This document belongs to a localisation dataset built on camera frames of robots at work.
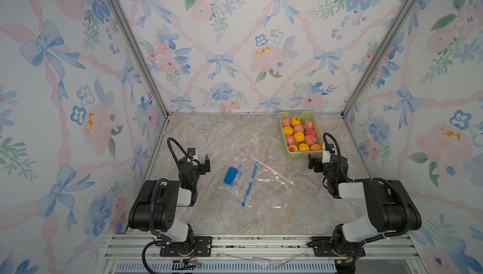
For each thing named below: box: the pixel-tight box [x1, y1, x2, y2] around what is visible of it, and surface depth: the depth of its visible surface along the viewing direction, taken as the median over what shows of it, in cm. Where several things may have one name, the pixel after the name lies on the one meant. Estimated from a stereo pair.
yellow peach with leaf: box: [291, 116, 302, 127], surface depth 112 cm
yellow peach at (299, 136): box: [293, 131, 306, 144], surface depth 105 cm
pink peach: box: [304, 134, 317, 146], surface depth 103 cm
